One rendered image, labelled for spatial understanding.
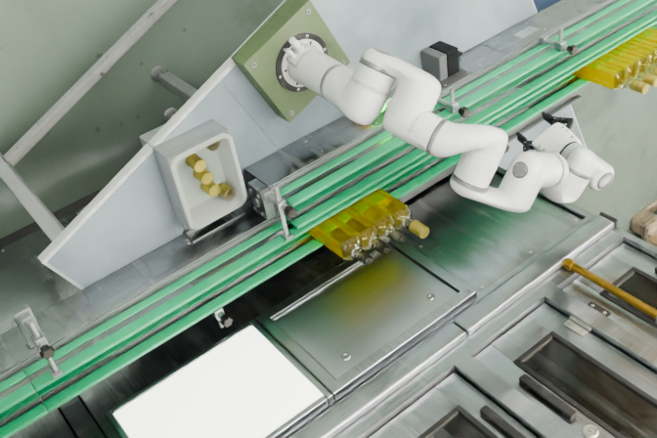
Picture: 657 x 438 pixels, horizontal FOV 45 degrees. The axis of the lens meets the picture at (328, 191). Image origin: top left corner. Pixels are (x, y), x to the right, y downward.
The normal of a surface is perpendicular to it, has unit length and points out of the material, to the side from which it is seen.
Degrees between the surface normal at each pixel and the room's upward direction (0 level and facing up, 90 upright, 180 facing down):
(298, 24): 3
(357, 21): 0
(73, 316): 90
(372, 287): 90
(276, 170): 90
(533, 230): 90
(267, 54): 3
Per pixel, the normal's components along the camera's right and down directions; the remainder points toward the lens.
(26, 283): -0.14, -0.79
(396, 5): 0.60, 0.41
